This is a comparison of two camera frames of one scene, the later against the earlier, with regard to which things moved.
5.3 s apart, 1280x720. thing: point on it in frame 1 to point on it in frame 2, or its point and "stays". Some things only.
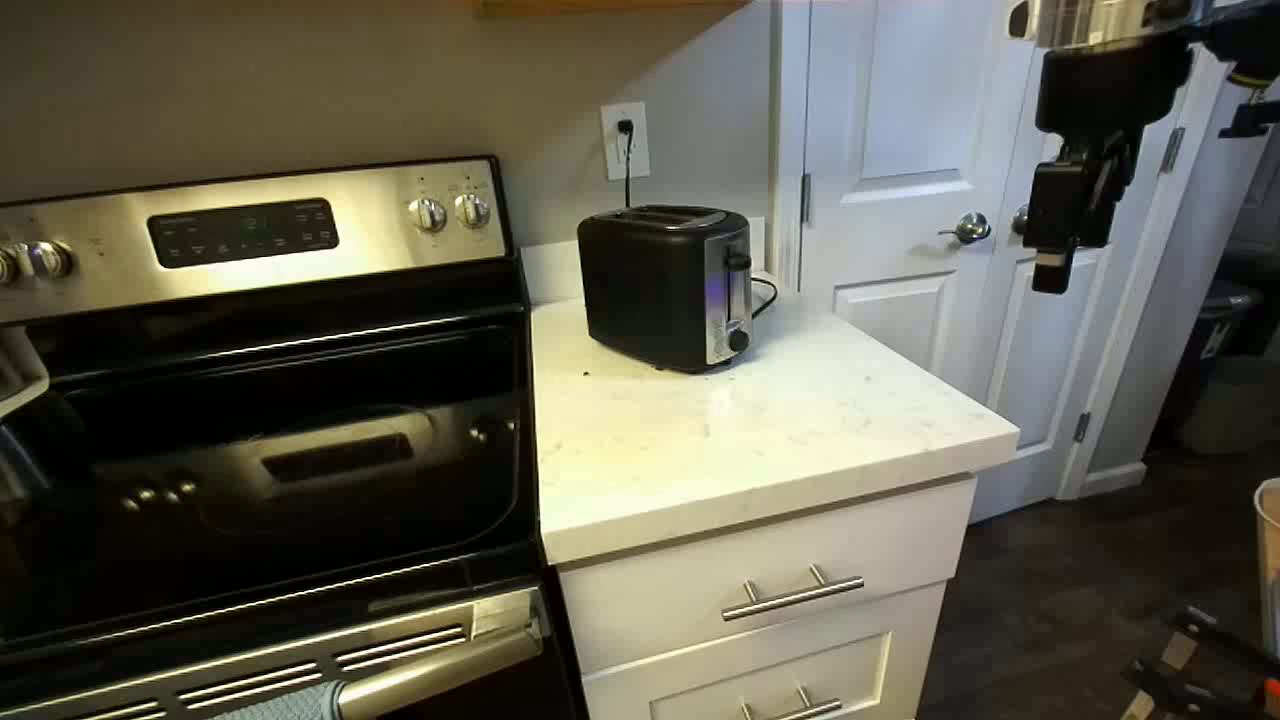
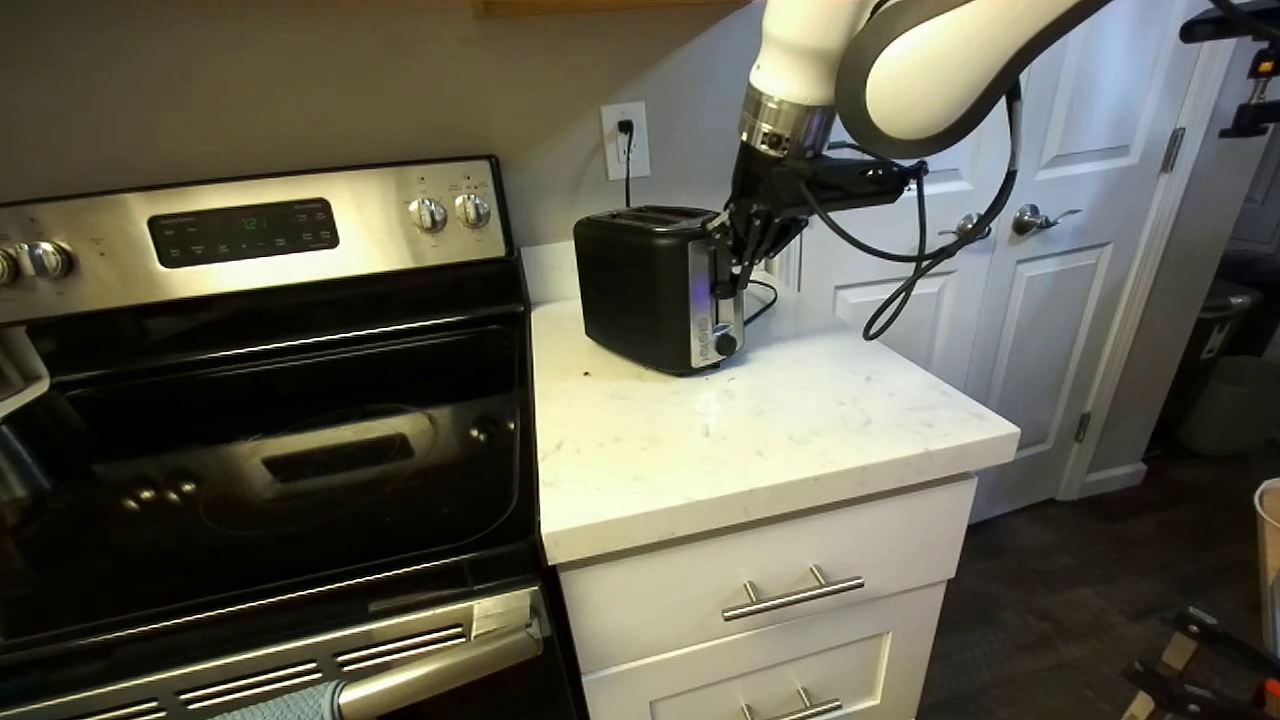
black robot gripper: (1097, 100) to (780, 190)
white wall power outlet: (612, 143) stays
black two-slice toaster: (664, 287) stays
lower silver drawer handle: (802, 707) stays
